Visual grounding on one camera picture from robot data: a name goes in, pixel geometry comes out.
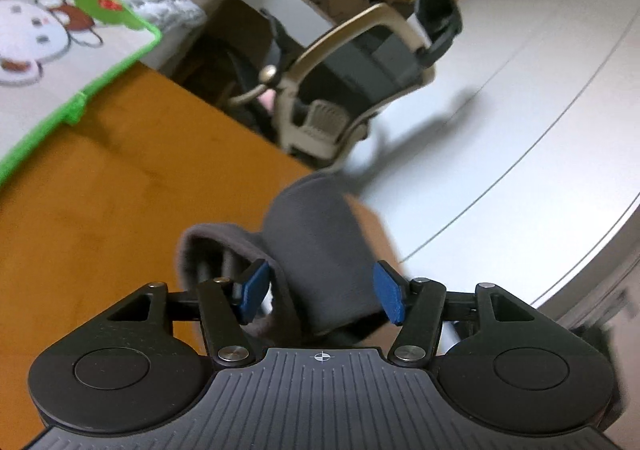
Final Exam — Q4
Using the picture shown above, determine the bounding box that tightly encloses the beige mesh office chair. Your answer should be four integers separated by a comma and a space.
227, 0, 463, 171

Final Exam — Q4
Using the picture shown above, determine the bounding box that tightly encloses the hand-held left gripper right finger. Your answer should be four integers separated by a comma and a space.
374, 261, 541, 366

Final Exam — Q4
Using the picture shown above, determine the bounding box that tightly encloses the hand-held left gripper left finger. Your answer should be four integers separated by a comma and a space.
102, 260, 271, 366

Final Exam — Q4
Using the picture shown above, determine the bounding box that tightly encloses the printed blanket with green edge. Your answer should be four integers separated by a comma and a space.
0, 0, 163, 186

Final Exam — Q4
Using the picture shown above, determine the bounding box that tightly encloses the dark grey fleece garment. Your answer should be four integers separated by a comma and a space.
172, 172, 401, 348

